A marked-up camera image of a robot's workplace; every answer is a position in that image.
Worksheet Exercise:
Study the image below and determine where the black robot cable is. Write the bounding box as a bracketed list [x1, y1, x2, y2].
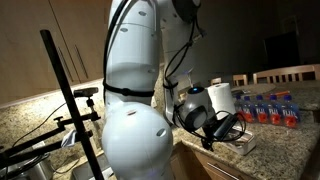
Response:
[162, 13, 248, 152]

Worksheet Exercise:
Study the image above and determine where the wooden chair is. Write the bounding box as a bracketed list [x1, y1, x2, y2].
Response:
[253, 64, 320, 84]
[210, 77, 222, 85]
[233, 74, 248, 86]

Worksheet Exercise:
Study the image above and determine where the wooden chair middle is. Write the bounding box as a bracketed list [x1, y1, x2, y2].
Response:
[233, 74, 248, 86]

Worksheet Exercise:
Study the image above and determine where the wooden chair left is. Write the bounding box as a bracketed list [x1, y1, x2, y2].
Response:
[210, 77, 222, 85]

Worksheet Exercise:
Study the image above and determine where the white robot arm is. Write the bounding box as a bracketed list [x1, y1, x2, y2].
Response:
[102, 0, 215, 180]

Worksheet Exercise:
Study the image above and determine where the black camera on stand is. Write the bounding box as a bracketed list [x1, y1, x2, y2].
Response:
[73, 87, 99, 98]

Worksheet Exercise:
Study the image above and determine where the fiji water bottle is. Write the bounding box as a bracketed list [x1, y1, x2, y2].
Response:
[268, 95, 282, 125]
[243, 96, 256, 123]
[282, 95, 300, 128]
[255, 95, 269, 124]
[234, 95, 245, 121]

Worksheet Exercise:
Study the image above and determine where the wooden chair right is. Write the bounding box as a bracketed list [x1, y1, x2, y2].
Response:
[253, 64, 320, 84]

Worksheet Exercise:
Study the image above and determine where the stainless steel pot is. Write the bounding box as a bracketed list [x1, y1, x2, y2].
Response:
[0, 153, 53, 180]

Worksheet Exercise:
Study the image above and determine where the white paper towel roll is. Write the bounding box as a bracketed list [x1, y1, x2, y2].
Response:
[207, 83, 235, 120]

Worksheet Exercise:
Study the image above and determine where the black camera stand pole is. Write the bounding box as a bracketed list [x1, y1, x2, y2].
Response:
[40, 29, 104, 180]

